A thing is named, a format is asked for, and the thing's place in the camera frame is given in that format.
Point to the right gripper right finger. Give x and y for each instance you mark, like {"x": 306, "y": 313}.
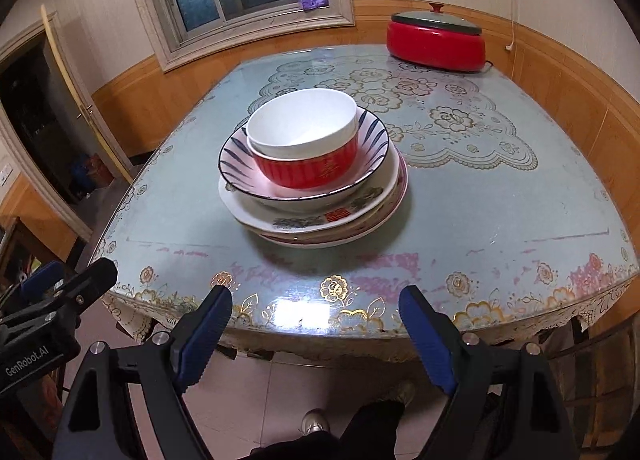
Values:
{"x": 502, "y": 403}

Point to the pink rimmed floral plate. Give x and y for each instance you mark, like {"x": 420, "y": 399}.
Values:
{"x": 340, "y": 234}

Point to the dining table with tablecloth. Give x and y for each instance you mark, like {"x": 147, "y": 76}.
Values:
{"x": 481, "y": 200}

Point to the white bowl gold pattern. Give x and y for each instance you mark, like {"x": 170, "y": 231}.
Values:
{"x": 303, "y": 124}

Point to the red bowl white inside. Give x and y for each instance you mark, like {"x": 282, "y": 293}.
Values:
{"x": 310, "y": 172}

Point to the person's shoe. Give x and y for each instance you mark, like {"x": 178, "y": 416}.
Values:
{"x": 314, "y": 421}

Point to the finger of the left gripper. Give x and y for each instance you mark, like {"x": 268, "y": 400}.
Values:
{"x": 77, "y": 292}
{"x": 43, "y": 279}

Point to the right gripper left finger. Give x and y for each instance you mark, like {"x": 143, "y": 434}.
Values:
{"x": 98, "y": 418}

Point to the blue striped white bowl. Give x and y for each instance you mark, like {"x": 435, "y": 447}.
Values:
{"x": 238, "y": 169}

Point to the red electric cooking pot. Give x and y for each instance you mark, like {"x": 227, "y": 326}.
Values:
{"x": 436, "y": 39}

